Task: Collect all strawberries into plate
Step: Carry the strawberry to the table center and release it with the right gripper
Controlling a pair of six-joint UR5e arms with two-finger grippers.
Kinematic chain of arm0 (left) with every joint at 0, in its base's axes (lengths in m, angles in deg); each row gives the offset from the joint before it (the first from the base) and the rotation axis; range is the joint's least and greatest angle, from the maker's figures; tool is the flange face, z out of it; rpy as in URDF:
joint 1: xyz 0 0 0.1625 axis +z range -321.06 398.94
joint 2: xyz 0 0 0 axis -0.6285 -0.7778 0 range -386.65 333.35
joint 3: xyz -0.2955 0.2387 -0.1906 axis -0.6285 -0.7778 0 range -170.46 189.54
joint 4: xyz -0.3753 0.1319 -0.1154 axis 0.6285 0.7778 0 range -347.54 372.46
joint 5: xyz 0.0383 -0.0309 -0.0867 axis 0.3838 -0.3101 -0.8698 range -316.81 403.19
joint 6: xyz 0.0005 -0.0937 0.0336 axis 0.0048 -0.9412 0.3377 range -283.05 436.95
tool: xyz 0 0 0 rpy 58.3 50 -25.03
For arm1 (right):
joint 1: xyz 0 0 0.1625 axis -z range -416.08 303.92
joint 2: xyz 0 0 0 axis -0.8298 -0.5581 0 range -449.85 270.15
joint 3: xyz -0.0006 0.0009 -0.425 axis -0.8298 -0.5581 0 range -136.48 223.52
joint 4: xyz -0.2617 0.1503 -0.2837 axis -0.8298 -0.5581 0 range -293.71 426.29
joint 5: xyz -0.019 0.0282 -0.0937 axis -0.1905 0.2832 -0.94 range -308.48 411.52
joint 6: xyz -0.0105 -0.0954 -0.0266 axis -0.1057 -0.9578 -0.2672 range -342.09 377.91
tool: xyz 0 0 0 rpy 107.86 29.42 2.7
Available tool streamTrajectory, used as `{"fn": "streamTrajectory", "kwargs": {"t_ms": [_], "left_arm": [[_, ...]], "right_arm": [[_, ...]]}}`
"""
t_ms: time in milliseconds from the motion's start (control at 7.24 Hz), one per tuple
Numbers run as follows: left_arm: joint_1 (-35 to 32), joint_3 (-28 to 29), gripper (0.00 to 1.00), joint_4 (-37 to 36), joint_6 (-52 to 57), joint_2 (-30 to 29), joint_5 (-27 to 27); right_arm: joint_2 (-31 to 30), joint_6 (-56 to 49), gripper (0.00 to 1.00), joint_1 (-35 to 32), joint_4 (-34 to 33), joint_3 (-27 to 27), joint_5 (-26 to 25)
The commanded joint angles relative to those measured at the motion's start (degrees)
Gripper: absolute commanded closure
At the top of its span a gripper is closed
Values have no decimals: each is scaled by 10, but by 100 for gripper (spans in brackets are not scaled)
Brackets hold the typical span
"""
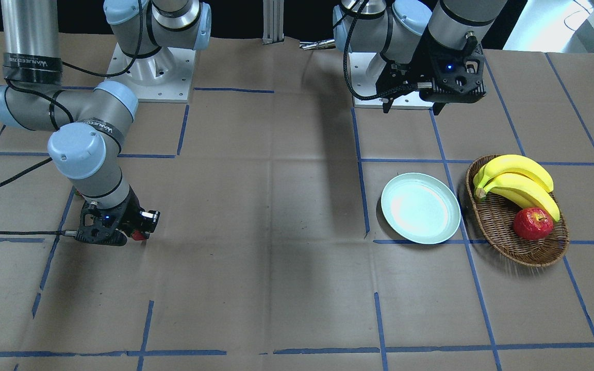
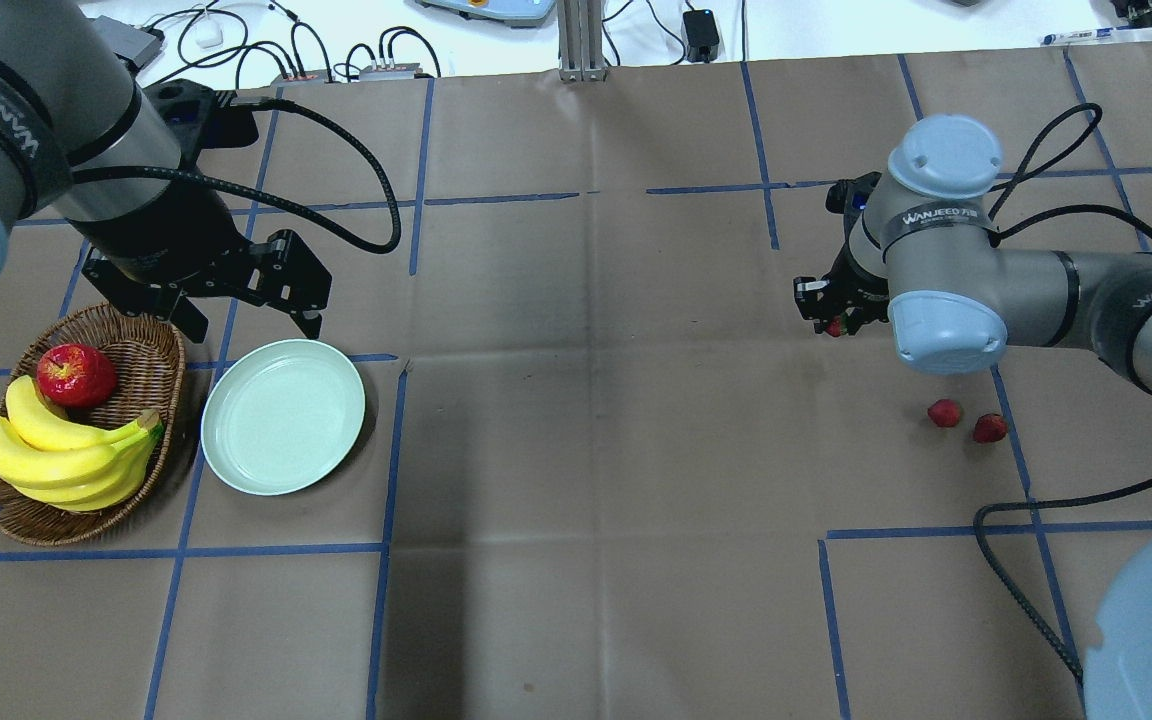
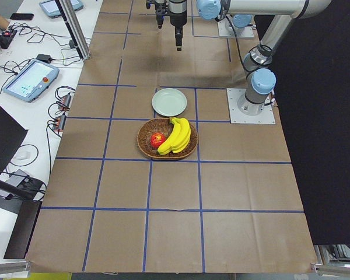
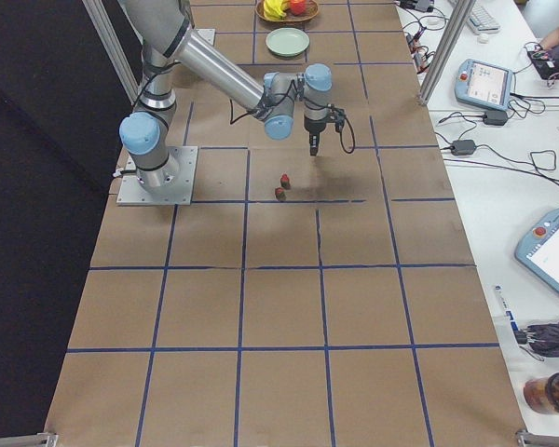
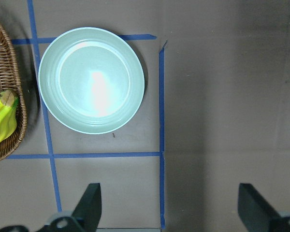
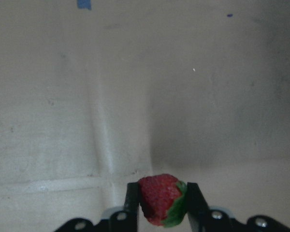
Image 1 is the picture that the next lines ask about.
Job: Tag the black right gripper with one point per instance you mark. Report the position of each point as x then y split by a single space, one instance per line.
128 213

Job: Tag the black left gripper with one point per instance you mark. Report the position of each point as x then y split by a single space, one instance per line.
414 71

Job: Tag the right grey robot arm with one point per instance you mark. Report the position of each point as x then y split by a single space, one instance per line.
88 129

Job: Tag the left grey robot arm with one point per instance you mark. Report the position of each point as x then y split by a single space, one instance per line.
393 32

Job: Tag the light green plate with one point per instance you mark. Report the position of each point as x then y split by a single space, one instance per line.
420 208

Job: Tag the yellow banana bunch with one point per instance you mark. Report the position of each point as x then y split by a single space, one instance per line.
521 176

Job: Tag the brown wicker basket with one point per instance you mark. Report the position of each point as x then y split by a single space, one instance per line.
505 225

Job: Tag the red apple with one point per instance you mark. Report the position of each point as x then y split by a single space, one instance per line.
533 224

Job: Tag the aluminium frame post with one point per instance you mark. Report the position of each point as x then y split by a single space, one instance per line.
273 21

